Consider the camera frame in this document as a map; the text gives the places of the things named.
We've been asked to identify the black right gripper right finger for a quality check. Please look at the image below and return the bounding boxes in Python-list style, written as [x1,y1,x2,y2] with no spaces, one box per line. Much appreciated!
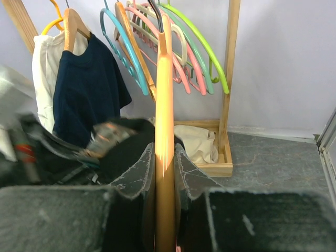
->
[174,144,335,251]

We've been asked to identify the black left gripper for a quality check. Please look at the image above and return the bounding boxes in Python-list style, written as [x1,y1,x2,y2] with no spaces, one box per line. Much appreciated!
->
[1,115,136,186]

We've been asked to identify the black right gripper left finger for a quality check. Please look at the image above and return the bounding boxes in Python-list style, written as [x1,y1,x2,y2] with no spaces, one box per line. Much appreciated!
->
[1,144,155,251]

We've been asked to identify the black t shirt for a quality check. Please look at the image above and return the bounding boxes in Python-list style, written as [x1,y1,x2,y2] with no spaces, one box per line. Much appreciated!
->
[39,117,184,186]

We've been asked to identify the peach orange plastic hanger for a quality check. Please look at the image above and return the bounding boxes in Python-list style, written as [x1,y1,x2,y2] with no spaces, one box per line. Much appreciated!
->
[154,10,176,251]

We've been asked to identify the turquoise plastic hanger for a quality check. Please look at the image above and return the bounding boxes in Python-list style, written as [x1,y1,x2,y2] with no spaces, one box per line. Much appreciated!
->
[99,1,149,96]

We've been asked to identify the navy blue t shirt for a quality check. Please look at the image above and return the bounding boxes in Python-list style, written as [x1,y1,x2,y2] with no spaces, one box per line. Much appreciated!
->
[52,35,132,148]

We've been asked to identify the white printed t shirt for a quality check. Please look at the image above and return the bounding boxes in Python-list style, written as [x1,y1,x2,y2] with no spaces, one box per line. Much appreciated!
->
[32,31,90,133]

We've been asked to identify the mint green hanger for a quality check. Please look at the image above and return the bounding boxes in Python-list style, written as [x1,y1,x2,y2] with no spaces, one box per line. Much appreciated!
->
[158,5,214,95]

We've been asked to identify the pink plastic hanger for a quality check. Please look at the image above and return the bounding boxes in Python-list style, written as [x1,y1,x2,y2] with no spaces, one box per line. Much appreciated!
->
[139,2,207,96]
[124,1,194,94]

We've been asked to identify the lime green hanger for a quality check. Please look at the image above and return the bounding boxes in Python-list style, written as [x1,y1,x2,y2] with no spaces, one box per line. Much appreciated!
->
[158,1,229,94]

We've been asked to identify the wooden hanger under navy shirt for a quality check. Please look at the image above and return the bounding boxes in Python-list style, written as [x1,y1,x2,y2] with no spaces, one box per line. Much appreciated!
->
[63,8,91,52]

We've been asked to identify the cream plastic hanger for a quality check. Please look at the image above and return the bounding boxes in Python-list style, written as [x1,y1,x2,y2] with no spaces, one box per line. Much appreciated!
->
[125,0,188,66]

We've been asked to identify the wooden clothes rack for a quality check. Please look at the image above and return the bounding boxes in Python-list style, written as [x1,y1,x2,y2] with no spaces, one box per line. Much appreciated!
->
[1,0,242,178]

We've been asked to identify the cream cloth in rack base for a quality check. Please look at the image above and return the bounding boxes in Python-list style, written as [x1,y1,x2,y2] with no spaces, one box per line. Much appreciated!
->
[174,125,218,164]

